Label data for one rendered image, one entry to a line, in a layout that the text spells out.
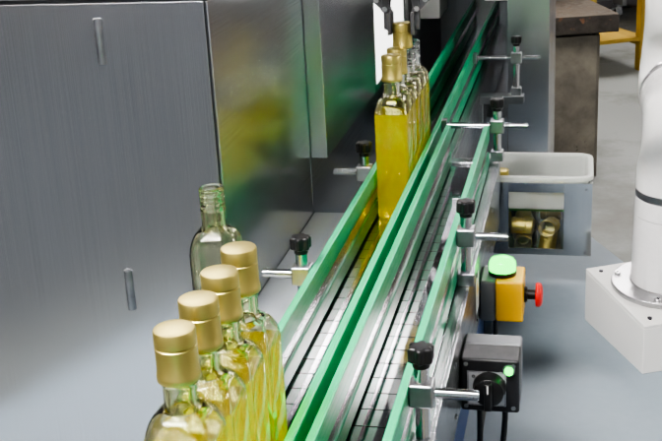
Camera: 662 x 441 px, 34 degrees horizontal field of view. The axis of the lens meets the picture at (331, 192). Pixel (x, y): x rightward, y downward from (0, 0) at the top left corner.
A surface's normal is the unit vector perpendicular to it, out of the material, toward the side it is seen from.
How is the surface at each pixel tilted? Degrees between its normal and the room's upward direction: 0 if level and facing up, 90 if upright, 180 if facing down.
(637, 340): 90
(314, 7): 90
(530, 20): 90
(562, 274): 0
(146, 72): 90
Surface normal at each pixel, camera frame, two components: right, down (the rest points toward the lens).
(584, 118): 0.09, 0.32
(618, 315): -0.98, 0.11
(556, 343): -0.05, -0.95
